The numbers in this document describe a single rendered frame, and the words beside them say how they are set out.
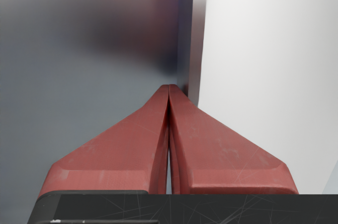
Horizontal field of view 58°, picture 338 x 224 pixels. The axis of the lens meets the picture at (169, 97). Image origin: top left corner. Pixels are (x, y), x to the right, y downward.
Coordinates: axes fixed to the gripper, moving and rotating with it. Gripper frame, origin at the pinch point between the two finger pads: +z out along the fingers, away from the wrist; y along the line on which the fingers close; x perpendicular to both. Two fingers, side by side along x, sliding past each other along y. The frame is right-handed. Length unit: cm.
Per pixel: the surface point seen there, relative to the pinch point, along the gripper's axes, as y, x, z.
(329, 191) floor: -91, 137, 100
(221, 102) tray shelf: -2.7, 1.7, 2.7
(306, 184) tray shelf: -9.1, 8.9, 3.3
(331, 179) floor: -89, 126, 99
